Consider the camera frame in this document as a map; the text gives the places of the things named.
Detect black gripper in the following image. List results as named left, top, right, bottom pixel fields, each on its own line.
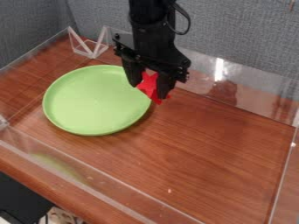
left=111, top=31, right=192, bottom=101

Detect red star-profile carrot bar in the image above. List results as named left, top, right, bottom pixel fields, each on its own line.
left=136, top=72, right=163, bottom=105

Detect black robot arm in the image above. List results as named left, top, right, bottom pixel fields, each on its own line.
left=112, top=0, right=192, bottom=100

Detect light green round plate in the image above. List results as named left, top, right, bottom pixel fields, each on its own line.
left=41, top=65, right=151, bottom=136

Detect black object under table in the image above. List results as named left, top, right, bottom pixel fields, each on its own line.
left=0, top=172, right=53, bottom=224

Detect clear acrylic corner bracket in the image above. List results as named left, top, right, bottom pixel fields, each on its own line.
left=68, top=26, right=109, bottom=59

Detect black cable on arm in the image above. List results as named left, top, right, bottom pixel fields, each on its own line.
left=164, top=2, right=192, bottom=36

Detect clear acrylic enclosure walls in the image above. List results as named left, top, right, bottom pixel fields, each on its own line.
left=0, top=31, right=299, bottom=224

